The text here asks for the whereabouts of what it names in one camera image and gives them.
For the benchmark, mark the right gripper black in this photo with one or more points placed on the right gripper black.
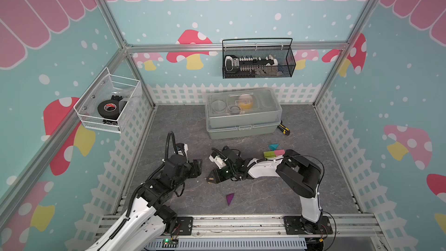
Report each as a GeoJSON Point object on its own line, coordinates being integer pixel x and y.
{"type": "Point", "coordinates": [215, 178]}

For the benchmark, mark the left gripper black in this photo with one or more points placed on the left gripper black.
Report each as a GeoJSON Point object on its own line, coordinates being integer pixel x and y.
{"type": "Point", "coordinates": [195, 169]}

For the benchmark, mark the purple triangle block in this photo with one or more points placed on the purple triangle block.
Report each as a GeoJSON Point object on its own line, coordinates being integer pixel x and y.
{"type": "Point", "coordinates": [229, 198]}

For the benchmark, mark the green block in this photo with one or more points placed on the green block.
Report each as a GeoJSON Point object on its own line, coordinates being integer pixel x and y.
{"type": "Point", "coordinates": [269, 154]}

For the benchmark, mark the teal triangle block top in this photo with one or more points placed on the teal triangle block top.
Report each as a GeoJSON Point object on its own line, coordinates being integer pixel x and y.
{"type": "Point", "coordinates": [273, 147]}

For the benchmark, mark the pink block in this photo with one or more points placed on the pink block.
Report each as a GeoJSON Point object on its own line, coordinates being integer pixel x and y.
{"type": "Point", "coordinates": [279, 152]}

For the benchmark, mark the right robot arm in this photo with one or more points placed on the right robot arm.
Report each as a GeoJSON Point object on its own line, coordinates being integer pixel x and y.
{"type": "Point", "coordinates": [297, 171]}

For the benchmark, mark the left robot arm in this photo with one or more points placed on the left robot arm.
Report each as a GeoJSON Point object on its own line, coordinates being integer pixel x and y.
{"type": "Point", "coordinates": [147, 216]}

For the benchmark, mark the translucent plastic storage box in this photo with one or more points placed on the translucent plastic storage box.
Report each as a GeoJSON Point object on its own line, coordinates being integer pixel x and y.
{"type": "Point", "coordinates": [244, 113]}

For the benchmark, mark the yellow black screwdriver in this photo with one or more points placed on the yellow black screwdriver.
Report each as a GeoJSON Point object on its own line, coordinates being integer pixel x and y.
{"type": "Point", "coordinates": [284, 129]}

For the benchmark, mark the green lit circuit board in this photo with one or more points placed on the green lit circuit board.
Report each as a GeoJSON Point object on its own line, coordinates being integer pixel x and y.
{"type": "Point", "coordinates": [170, 243]}

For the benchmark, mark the white black tool in basket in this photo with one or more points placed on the white black tool in basket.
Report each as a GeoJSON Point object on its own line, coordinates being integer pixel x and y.
{"type": "Point", "coordinates": [244, 66]}

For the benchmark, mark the black tape roll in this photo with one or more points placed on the black tape roll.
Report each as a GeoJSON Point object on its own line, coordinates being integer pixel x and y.
{"type": "Point", "coordinates": [109, 109]}

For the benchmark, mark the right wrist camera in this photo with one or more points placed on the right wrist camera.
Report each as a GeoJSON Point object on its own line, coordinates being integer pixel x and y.
{"type": "Point", "coordinates": [216, 159]}

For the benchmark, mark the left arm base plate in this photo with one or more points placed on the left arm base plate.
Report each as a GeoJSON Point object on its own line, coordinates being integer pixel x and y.
{"type": "Point", "coordinates": [181, 226]}

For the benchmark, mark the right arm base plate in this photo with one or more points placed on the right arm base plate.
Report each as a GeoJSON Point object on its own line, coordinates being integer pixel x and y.
{"type": "Point", "coordinates": [297, 225]}

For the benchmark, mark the black wire mesh basket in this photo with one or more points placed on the black wire mesh basket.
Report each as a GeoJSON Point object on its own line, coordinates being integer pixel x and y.
{"type": "Point", "coordinates": [279, 48]}

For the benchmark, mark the white wire basket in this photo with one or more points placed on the white wire basket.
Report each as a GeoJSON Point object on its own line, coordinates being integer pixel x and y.
{"type": "Point", "coordinates": [108, 86]}

